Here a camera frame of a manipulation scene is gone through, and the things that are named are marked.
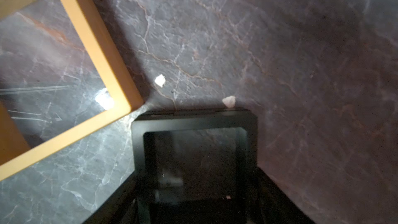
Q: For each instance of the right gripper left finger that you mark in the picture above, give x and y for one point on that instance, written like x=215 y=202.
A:
x=120 y=207

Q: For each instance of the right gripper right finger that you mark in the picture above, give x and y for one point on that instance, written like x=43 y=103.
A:
x=273 y=206

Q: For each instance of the black frame box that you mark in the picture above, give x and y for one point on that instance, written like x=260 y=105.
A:
x=196 y=167

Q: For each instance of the large wooden frame box tilted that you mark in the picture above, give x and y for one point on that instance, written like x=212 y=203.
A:
x=16 y=155

